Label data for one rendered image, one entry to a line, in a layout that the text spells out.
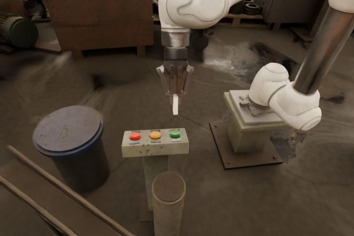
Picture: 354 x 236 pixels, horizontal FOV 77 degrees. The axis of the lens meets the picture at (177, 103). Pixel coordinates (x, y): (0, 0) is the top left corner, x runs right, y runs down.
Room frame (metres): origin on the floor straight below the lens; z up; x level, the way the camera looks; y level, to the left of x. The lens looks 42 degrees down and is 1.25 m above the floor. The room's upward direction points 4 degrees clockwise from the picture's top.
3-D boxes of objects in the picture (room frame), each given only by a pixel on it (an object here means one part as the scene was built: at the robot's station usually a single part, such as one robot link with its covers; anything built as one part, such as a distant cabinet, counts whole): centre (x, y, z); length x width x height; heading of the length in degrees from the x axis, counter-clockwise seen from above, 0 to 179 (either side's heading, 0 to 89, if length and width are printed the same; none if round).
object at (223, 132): (1.02, -0.49, 0.16); 0.40 x 0.40 x 0.31; 11
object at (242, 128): (1.02, -0.49, 0.33); 0.32 x 0.32 x 0.04; 11
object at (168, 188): (0.38, 0.01, 0.26); 0.12 x 0.12 x 0.52
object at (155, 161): (0.53, 0.07, 0.31); 0.24 x 0.16 x 0.62; 98
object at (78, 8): (2.39, 0.83, 0.33); 0.93 x 0.73 x 0.66; 105
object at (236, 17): (3.48, -0.73, 0.22); 1.20 x 0.81 x 0.44; 93
